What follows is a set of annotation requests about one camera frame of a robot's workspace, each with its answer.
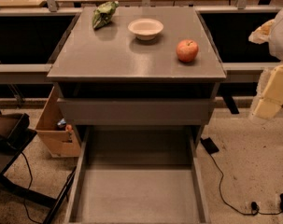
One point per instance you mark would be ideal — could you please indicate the black side table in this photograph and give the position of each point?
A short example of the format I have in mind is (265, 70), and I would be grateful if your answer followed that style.
(49, 175)

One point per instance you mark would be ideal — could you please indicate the black flat floor plate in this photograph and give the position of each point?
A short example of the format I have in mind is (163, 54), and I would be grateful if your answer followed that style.
(209, 146)

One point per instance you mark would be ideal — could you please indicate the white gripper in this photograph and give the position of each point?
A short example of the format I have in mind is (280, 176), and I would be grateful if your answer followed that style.
(281, 37)

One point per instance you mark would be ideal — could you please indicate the red apple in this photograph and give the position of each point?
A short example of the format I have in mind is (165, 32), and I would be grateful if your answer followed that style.
(187, 50)

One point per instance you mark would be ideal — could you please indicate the small items in box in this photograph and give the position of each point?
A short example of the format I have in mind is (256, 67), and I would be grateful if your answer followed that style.
(64, 125)

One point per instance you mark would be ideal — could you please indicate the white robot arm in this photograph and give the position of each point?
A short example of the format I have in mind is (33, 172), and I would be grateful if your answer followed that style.
(275, 48)

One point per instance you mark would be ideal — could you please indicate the closed grey top drawer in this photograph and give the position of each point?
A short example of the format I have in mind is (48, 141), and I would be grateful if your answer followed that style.
(102, 112)

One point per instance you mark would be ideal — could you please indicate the white bowl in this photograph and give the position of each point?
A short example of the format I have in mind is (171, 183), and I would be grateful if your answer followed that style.
(145, 29)

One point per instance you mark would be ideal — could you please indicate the green chip bag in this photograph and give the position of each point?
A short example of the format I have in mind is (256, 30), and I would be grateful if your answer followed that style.
(103, 14)

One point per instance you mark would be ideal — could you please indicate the cardboard box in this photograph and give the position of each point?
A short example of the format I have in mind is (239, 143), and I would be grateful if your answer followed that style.
(59, 142)

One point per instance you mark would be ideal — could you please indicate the grey drawer cabinet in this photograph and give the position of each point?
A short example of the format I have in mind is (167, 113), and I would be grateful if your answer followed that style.
(111, 63)

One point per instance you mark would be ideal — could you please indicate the open grey middle drawer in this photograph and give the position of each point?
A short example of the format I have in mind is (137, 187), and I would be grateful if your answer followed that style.
(138, 175)

